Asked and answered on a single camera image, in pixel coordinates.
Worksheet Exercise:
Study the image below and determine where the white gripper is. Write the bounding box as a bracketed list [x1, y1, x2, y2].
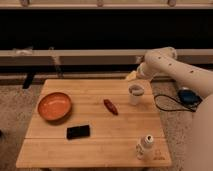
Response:
[125, 63, 152, 81]

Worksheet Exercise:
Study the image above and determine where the white sponge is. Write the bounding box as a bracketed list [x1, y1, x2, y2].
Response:
[130, 86, 144, 95]

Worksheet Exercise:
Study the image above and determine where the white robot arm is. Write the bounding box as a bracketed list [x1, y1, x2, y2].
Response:
[126, 47, 213, 171]

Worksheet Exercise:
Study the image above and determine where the white ceramic cup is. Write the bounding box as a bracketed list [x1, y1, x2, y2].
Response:
[128, 84, 144, 105]

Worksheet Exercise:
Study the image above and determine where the dark red oblong object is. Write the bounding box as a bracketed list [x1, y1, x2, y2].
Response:
[104, 99, 118, 115]

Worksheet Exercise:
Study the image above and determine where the blue device on floor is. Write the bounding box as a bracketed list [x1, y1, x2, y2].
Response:
[178, 89, 202, 105]

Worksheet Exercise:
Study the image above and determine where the small white bottle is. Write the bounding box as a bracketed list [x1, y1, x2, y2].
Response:
[136, 134, 154, 160]

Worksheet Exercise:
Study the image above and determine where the black rectangular block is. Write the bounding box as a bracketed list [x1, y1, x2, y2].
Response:
[66, 125, 90, 140]

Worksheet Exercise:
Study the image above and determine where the orange bowl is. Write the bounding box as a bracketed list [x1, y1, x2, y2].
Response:
[37, 92, 72, 121]

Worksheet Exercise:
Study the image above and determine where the black cable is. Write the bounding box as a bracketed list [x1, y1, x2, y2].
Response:
[152, 81, 198, 113]

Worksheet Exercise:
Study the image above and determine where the wooden rail beam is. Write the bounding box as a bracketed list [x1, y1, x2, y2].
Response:
[0, 49, 213, 66]

